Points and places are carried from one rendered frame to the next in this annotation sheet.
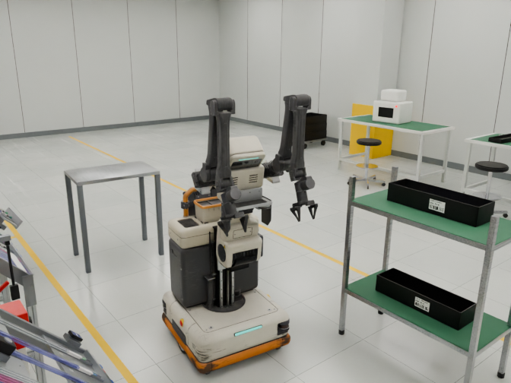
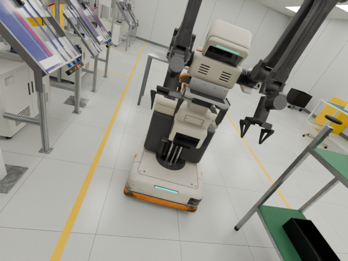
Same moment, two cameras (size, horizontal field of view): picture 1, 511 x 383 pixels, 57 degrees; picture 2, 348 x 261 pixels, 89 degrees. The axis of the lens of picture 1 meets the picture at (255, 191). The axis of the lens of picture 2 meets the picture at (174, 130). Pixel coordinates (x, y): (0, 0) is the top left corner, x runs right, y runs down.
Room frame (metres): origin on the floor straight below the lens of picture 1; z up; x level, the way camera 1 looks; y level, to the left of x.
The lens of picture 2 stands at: (1.51, -0.24, 1.33)
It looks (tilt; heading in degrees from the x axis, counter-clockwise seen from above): 31 degrees down; 23
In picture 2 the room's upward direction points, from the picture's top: 21 degrees clockwise
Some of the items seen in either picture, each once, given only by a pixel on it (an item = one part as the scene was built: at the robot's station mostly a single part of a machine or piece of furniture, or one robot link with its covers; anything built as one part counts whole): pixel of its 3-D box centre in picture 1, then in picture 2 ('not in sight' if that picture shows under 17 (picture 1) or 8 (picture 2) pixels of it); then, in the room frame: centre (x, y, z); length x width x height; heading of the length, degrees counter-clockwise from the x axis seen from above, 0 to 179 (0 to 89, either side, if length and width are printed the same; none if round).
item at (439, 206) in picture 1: (437, 200); not in sight; (2.61, -1.05, 1.01); 0.57 x 0.17 x 0.11; 38
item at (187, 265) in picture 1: (216, 251); (182, 126); (2.79, 0.25, 0.59); 0.55 x 0.34 x 0.83; 120
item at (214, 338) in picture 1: (223, 317); (167, 168); (2.71, 0.20, 0.16); 0.67 x 0.64 x 0.25; 30
